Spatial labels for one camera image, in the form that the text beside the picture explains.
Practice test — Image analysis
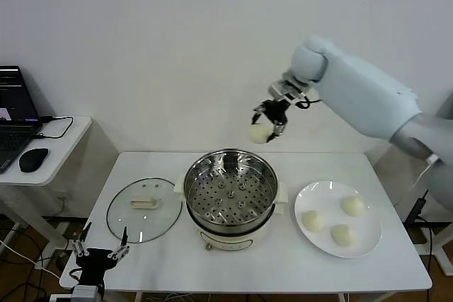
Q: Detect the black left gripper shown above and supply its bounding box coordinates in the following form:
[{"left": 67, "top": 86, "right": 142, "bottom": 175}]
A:
[{"left": 71, "top": 222, "right": 131, "bottom": 286}]

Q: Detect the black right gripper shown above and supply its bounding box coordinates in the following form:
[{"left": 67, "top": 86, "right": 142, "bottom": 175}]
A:
[{"left": 251, "top": 100, "right": 288, "bottom": 142}]

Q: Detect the white steamed baozi bun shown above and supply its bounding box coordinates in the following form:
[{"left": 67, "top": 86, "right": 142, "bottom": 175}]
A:
[
  {"left": 331, "top": 223, "right": 357, "bottom": 248},
  {"left": 248, "top": 123, "right": 274, "bottom": 145},
  {"left": 301, "top": 210, "right": 326, "bottom": 234},
  {"left": 339, "top": 195, "right": 365, "bottom": 216}
]

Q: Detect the round glass pot lid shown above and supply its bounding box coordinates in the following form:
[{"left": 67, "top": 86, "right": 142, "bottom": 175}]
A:
[{"left": 105, "top": 177, "right": 183, "bottom": 245}]

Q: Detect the stainless steel steamer basket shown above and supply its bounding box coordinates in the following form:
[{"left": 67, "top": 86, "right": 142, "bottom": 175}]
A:
[{"left": 183, "top": 149, "right": 278, "bottom": 227}]

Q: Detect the black floor power adapter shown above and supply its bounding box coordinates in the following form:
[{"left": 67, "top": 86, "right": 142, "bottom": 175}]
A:
[{"left": 52, "top": 251, "right": 69, "bottom": 272}]

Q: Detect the white round plate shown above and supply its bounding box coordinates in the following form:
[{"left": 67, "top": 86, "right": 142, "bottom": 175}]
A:
[{"left": 293, "top": 180, "right": 383, "bottom": 259}]

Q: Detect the black computer mouse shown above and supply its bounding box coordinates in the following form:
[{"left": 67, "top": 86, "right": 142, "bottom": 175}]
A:
[{"left": 18, "top": 147, "right": 50, "bottom": 173}]

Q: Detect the cream electric cooking pot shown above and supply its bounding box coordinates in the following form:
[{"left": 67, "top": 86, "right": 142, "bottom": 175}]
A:
[{"left": 172, "top": 178, "right": 288, "bottom": 252}]

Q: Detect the black open laptop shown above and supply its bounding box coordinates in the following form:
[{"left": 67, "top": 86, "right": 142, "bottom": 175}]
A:
[{"left": 0, "top": 66, "right": 43, "bottom": 175}]

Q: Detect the white side table with label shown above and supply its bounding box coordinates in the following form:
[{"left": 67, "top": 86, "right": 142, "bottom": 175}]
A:
[{"left": 417, "top": 223, "right": 453, "bottom": 274}]

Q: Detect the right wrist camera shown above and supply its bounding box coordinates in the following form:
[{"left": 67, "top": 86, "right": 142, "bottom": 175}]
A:
[{"left": 270, "top": 75, "right": 309, "bottom": 105}]

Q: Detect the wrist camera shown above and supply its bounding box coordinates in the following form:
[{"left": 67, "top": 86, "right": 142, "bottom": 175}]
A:
[
  {"left": 49, "top": 284, "right": 98, "bottom": 302},
  {"left": 270, "top": 75, "right": 309, "bottom": 105}
]

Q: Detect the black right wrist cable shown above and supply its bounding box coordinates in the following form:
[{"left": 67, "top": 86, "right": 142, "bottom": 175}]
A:
[{"left": 295, "top": 95, "right": 321, "bottom": 109}]

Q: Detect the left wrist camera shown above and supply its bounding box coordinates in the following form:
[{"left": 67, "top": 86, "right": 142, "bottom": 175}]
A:
[{"left": 49, "top": 284, "right": 98, "bottom": 302}]

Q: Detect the white floor cable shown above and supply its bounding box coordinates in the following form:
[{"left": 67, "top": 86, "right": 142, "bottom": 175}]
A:
[{"left": 0, "top": 240, "right": 61, "bottom": 280}]

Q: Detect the black laptop cable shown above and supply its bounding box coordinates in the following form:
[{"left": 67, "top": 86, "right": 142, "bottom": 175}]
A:
[{"left": 33, "top": 115, "right": 74, "bottom": 139}]

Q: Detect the black cable with adapter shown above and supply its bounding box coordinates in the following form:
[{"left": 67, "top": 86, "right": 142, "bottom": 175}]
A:
[{"left": 404, "top": 188, "right": 431, "bottom": 227}]

